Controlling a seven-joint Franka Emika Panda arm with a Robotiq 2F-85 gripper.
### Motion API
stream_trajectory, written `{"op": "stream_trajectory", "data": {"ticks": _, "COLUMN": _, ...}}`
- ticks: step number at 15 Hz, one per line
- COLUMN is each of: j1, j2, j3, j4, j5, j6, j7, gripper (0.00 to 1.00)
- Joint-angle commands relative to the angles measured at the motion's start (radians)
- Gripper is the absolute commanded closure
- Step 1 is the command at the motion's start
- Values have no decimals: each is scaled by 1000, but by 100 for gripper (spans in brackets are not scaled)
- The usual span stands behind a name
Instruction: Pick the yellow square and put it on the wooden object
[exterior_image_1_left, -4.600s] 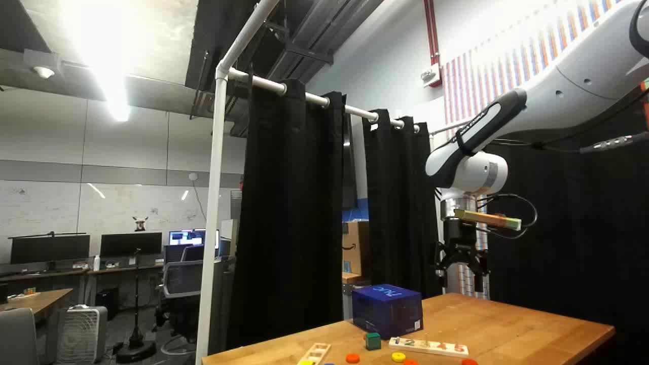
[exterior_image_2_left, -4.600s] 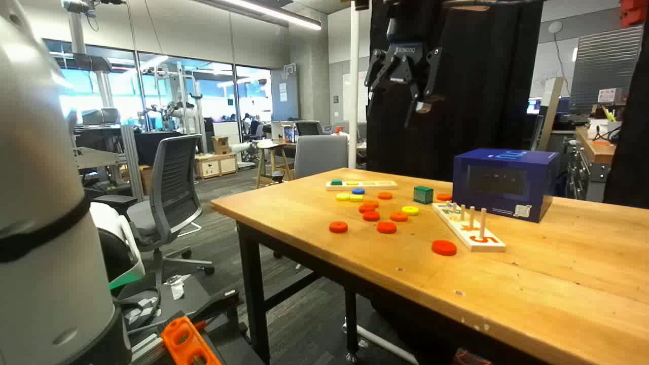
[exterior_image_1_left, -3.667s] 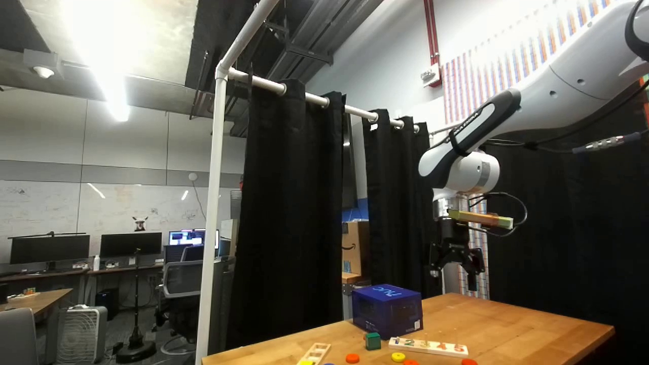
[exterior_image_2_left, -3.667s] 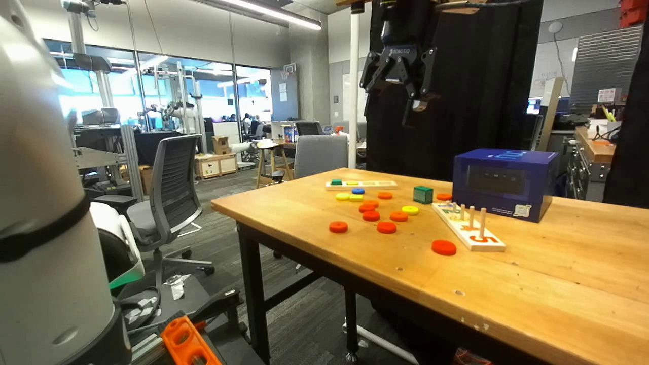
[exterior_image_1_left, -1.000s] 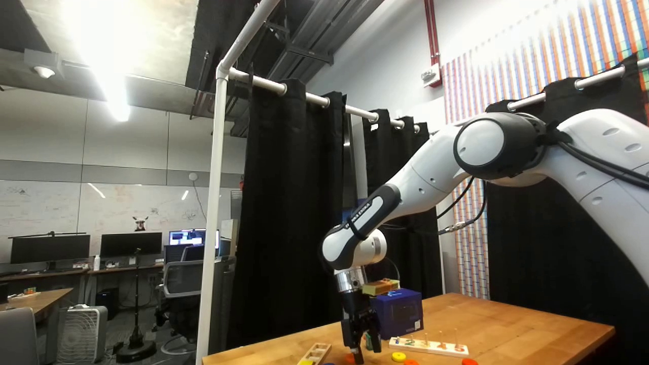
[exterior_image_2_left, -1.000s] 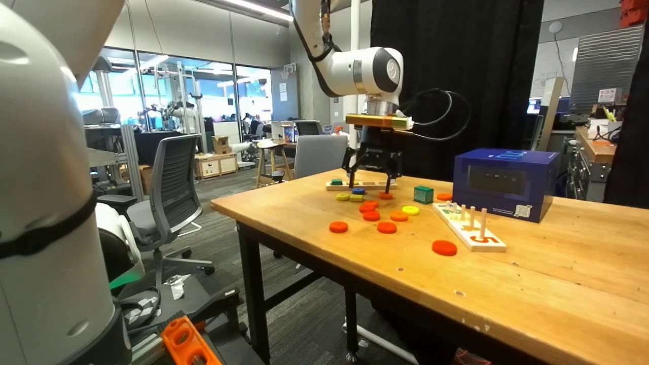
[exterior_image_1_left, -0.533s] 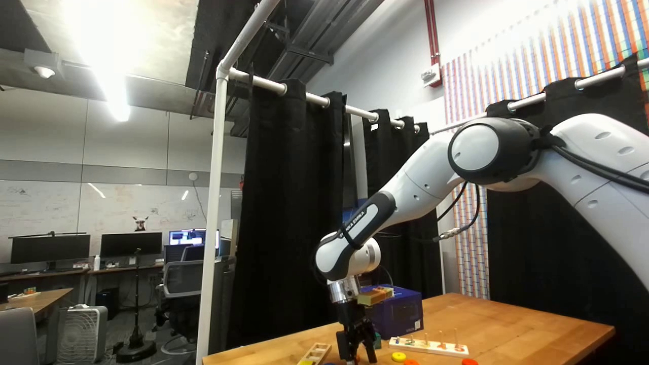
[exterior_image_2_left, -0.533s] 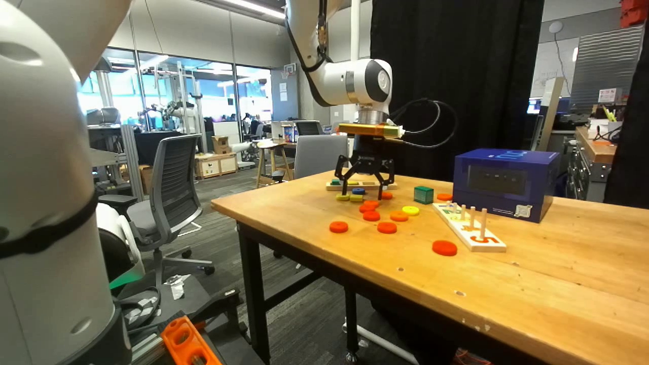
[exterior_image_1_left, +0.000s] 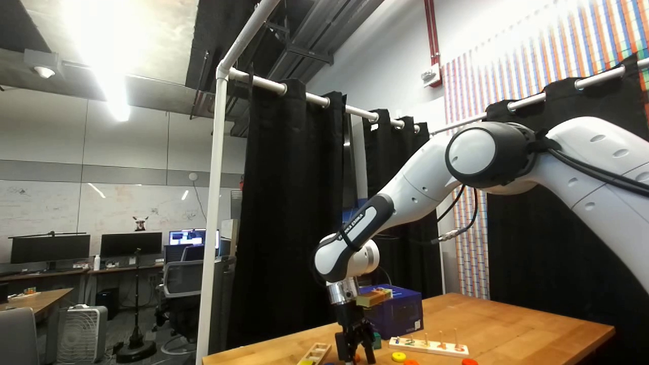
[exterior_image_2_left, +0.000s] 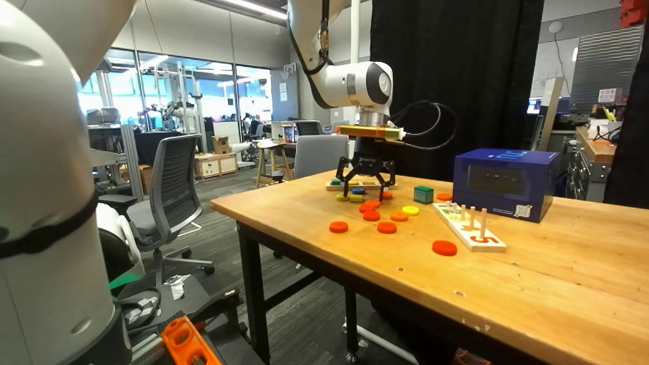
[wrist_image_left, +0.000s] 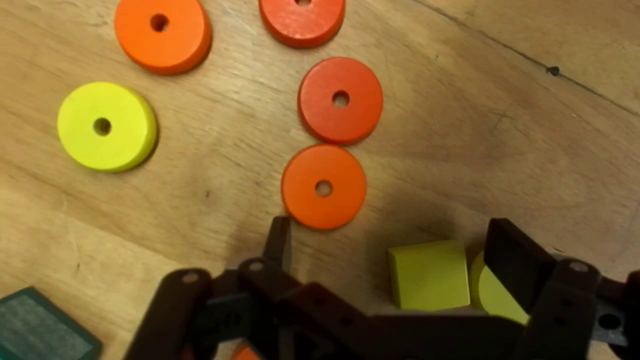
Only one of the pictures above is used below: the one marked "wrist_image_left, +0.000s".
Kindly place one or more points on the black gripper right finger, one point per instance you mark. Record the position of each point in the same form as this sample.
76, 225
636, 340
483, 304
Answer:
566, 307

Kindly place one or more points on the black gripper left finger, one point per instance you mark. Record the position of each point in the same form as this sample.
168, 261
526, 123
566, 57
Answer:
220, 320

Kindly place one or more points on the yellow square wooden block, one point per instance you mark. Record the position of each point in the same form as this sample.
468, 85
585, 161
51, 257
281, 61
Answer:
430, 276

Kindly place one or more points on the orange wooden disc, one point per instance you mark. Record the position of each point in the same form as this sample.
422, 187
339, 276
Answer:
300, 201
182, 47
361, 120
244, 352
300, 27

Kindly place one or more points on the yellow rounded wooden block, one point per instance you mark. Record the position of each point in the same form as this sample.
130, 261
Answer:
496, 300

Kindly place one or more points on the green wooden cube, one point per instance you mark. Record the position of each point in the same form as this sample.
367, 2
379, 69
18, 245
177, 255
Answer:
40, 330

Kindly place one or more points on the yellow wooden disc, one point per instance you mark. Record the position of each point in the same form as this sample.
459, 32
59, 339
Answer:
80, 140

